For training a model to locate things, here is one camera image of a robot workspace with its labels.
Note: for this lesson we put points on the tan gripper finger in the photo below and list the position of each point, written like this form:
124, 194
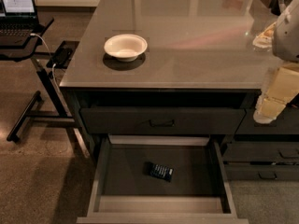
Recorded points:
270, 108
285, 84

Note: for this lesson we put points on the blue rxbar blueberry wrapper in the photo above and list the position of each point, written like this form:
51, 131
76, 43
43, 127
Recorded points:
159, 171

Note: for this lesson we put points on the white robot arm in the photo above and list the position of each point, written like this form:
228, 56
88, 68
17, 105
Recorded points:
285, 42

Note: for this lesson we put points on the right top drawer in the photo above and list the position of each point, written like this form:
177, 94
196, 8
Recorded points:
286, 123

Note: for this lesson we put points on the right middle drawer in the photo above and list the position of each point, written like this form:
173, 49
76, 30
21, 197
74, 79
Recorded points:
262, 152

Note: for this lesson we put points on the open middle drawer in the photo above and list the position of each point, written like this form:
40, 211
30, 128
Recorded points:
123, 193

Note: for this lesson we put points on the grey counter cabinet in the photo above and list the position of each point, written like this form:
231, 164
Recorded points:
199, 54

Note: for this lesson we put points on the dark top drawer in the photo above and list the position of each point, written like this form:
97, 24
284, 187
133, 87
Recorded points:
161, 120

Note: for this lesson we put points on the brown item at right edge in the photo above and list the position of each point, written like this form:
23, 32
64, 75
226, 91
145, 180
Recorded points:
264, 39

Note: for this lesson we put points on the white bowl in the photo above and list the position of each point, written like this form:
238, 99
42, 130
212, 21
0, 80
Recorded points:
125, 48

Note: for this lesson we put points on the black phone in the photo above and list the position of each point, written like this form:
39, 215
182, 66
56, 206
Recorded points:
62, 55

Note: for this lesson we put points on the black laptop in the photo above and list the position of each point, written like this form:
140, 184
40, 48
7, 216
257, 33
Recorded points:
18, 19

